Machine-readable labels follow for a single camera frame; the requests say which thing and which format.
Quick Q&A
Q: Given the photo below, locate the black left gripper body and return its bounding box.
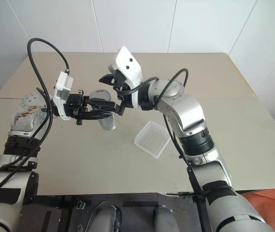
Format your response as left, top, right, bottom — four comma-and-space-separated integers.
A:
64, 89, 90, 126

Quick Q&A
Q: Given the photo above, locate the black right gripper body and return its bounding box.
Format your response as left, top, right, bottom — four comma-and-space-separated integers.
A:
110, 69, 133, 100

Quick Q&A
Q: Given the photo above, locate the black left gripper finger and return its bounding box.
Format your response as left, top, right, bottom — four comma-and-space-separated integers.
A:
84, 98, 118, 111
81, 110, 116, 121

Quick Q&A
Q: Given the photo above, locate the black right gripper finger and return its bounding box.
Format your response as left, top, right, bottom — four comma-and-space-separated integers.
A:
99, 73, 116, 86
114, 95, 128, 116

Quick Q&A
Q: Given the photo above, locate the grey jar lid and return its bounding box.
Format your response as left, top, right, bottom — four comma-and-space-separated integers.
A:
89, 89, 112, 102

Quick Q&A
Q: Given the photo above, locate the clear plastic jar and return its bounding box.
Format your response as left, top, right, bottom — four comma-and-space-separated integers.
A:
98, 98, 118, 131

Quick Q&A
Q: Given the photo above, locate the clear plastic box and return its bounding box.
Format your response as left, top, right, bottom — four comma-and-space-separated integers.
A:
134, 121, 170, 159

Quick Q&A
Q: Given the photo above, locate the dark grey rounded shape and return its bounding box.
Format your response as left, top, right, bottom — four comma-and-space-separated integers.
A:
94, 201, 123, 232
153, 204, 177, 232

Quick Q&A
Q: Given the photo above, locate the orange cloth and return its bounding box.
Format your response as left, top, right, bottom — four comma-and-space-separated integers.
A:
240, 187, 275, 232

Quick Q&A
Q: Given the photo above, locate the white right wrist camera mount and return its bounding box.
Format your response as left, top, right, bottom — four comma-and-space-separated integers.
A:
107, 46, 144, 108

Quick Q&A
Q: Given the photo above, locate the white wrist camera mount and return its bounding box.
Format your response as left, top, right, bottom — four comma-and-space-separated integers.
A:
107, 46, 144, 108
51, 71, 74, 121

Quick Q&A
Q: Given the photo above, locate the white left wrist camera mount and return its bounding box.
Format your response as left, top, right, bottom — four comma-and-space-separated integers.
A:
51, 71, 74, 121

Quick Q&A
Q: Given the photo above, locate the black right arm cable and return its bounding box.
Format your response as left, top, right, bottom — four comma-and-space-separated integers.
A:
117, 68, 208, 201

